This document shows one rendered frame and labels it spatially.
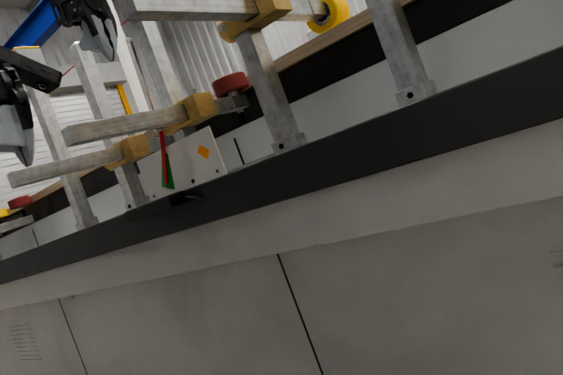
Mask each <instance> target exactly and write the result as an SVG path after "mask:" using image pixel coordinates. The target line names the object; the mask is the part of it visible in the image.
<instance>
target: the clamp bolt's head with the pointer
mask: <svg viewBox="0 0 563 375"><path fill-rule="evenodd" d="M165 128H166V126H165V127H164V128H163V130H162V131H160V132H159V135H160V143H161V152H162V160H163V175H164V181H165V183H166V187H167V186H168V169H167V162H166V153H165V145H164V136H163V131H164V130H165Z"/></svg>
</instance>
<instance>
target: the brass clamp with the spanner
mask: <svg viewBox="0 0 563 375"><path fill-rule="evenodd" d="M177 105H183V106H184V108H185V110H186V113H187V115H188V119H187V120H186V121H183V122H181V123H179V124H175V125H171V126H166V128H165V130H164V131H163V134H164V135H166V136H172V135H173V133H174V132H176V131H179V130H181V129H183V128H187V127H191V126H196V125H198V124H200V123H202V122H204V121H207V120H208V119H209V118H211V117H213V116H216V115H218V114H219V112H218V111H217V108H216V105H215V103H214V99H213V97H212V95H211V92H210V91H206V92H201V93H196V94H192V95H190V96H188V97H186V98H185V99H183V100H181V101H179V102H178V103H176V104H175V105H172V106H177ZM172 106H170V107H172Z"/></svg>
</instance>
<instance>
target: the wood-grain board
mask: <svg viewBox="0 0 563 375"><path fill-rule="evenodd" d="M415 1H417V0H400V4H401V6H402V8H404V7H406V6H408V5H410V4H412V3H413V2H415ZM371 24H373V21H372V18H371V16H370V14H369V10H368V9H367V8H366V9H365V10H364V11H362V12H360V13H357V14H356V15H354V16H353V17H351V18H349V19H347V20H345V21H343V22H341V23H340V24H338V25H336V26H335V27H333V28H331V29H329V30H328V31H326V32H324V33H321V34H320V35H318V36H317V37H315V38H313V39H311V40H309V41H307V42H306V43H305V44H302V45H300V46H299V47H297V48H295V49H293V50H292V51H290V52H288V53H286V54H284V55H283V56H281V57H279V58H278V59H275V60H273V63H274V65H275V67H276V72H277V73H278V74H280V73H281V72H283V71H285V70H286V69H289V68H291V67H292V66H294V65H296V64H299V63H300V62H302V61H303V60H305V59H308V58H310V57H312V56H313V55H315V54H317V53H319V52H321V51H323V50H325V49H326V48H328V47H330V46H332V45H334V44H336V43H338V42H340V41H341V40H343V39H346V38H347V37H349V36H351V35H353V34H355V33H357V32H358V31H360V30H362V29H364V28H367V27H368V26H370V25H371ZM246 78H247V80H248V83H249V87H248V88H247V89H245V90H243V91H241V92H240V94H242V93H243V92H245V91H247V90H249V89H251V88H253V84H252V82H251V78H250V76H249V75H247V76H246ZM143 134H145V137H146V138H147V139H152V138H155V137H159V136H160V135H159V132H155V131H153V130H149V131H146V132H144V133H143ZM102 167H104V166H99V167H93V168H90V169H87V170H84V171H80V172H78V175H79V177H80V179H81V178H83V177H85V176H87V175H88V174H90V173H92V172H94V171H96V170H98V169H100V168H102ZM61 188H63V184H62V182H61V180H59V181H58V182H55V183H53V184H51V185H50V186H48V187H46V188H44V189H43V190H41V191H39V192H37V193H35V194H34V195H32V196H30V198H31V201H32V203H31V204H33V203H36V202H38V201H39V200H41V199H43V198H45V197H47V196H49V195H50V194H52V193H55V192H57V191H59V190H60V189H61ZM31 204H29V205H27V206H25V207H28V206H30V205H31ZM7 211H8V217H9V216H11V215H13V214H15V213H16V212H18V211H20V210H18V208H17V209H14V210H10V208H9V209H7ZM5 218H7V217H5ZM5 218H3V219H5Z"/></svg>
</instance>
